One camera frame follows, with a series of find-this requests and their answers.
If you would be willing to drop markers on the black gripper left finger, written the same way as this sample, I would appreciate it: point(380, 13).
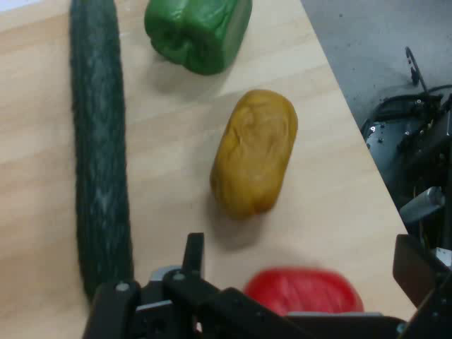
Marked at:
point(116, 310)

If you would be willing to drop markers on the green bell pepper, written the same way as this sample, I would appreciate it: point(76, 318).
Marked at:
point(197, 31)

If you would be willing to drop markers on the bamboo cutting board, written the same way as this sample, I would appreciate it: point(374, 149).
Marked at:
point(169, 159)

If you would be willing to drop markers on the yellow bell pepper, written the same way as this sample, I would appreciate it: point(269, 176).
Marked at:
point(254, 155)

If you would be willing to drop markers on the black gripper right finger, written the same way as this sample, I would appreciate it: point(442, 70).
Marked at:
point(420, 272)

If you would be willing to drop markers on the long dark green cucumber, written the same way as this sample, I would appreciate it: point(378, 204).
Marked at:
point(99, 141)

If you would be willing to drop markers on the red bell pepper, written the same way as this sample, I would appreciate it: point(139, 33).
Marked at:
point(303, 291)

